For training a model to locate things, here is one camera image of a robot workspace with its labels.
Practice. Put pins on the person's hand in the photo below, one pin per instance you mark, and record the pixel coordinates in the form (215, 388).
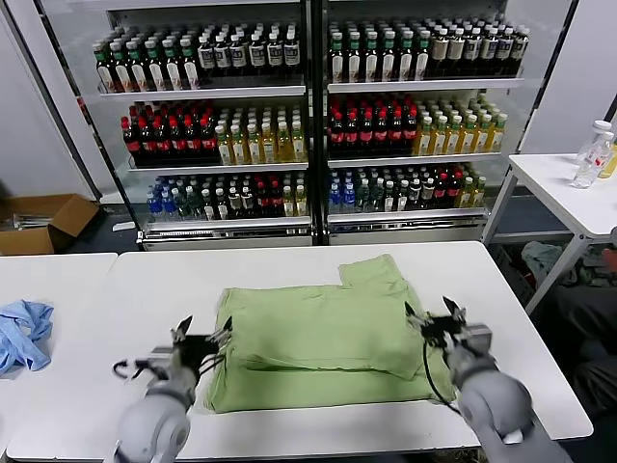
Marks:
(612, 260)

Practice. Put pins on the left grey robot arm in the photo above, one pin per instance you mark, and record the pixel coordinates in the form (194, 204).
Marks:
(154, 424)

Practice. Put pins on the beige label dark bottle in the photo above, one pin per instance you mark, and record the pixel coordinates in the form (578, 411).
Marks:
(455, 50)
(439, 50)

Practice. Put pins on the pale green clothes pile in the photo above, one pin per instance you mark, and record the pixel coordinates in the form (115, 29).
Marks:
(590, 279)

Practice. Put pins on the clear white cap bottle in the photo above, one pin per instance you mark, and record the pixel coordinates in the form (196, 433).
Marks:
(585, 171)
(600, 127)

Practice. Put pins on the silver packing material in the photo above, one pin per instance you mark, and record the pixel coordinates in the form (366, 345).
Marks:
(19, 221)

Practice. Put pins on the blue water bottle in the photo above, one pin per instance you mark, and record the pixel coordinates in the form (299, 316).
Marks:
(348, 198)
(167, 206)
(153, 206)
(335, 198)

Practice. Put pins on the light green t-shirt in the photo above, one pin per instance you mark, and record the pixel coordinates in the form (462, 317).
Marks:
(313, 328)

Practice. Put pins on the yellow drink bottle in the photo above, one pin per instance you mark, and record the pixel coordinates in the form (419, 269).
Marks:
(609, 166)

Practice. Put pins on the red cap cola bottle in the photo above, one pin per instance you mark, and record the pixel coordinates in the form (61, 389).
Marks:
(351, 135)
(366, 134)
(381, 134)
(129, 142)
(261, 200)
(410, 133)
(161, 141)
(336, 135)
(396, 133)
(177, 141)
(275, 200)
(208, 140)
(145, 142)
(454, 192)
(193, 140)
(441, 193)

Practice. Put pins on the white beverage display shelf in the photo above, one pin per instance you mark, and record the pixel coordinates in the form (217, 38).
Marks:
(424, 86)
(212, 91)

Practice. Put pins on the white side table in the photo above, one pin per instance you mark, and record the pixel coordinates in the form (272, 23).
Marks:
(544, 178)

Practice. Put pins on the yellow tea bottle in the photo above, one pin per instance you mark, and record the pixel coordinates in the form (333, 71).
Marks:
(439, 138)
(424, 139)
(253, 146)
(288, 202)
(238, 146)
(284, 145)
(268, 145)
(468, 137)
(299, 144)
(301, 202)
(479, 193)
(466, 194)
(483, 137)
(223, 147)
(454, 138)
(497, 136)

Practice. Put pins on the small dark tea bottle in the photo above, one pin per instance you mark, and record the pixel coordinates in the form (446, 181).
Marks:
(415, 196)
(402, 196)
(389, 197)
(221, 206)
(208, 206)
(247, 205)
(428, 195)
(234, 205)

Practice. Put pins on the clear green water bottle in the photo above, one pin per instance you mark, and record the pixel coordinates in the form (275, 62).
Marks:
(181, 206)
(377, 198)
(364, 198)

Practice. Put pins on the crumpled light blue cloth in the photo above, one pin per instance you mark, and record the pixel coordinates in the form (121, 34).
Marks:
(24, 333)

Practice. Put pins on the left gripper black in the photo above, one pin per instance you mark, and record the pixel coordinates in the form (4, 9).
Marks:
(197, 352)

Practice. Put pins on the white cap dark drink bottle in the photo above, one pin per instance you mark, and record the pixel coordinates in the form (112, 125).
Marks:
(222, 57)
(504, 48)
(488, 49)
(257, 56)
(520, 48)
(291, 55)
(206, 58)
(472, 49)
(275, 56)
(238, 57)

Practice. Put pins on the grey green cloth pile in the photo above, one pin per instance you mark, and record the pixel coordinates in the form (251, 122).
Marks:
(542, 258)

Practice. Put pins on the person in dark clothes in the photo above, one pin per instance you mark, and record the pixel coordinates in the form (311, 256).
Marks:
(588, 328)

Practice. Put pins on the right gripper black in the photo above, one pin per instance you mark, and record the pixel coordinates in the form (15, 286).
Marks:
(442, 332)

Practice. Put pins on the green cap tea bottle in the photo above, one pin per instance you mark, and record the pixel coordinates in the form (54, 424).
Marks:
(422, 59)
(171, 68)
(370, 60)
(136, 70)
(119, 71)
(153, 69)
(354, 60)
(189, 67)
(388, 60)
(102, 72)
(406, 59)
(336, 60)

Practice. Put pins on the open cardboard box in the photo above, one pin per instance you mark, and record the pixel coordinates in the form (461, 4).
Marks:
(29, 238)

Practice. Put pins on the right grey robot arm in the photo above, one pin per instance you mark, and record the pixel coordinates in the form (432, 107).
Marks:
(491, 400)

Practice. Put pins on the white floor scrap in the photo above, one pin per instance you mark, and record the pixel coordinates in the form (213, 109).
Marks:
(123, 226)

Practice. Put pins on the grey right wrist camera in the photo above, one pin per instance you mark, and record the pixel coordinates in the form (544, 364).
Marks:
(477, 334)

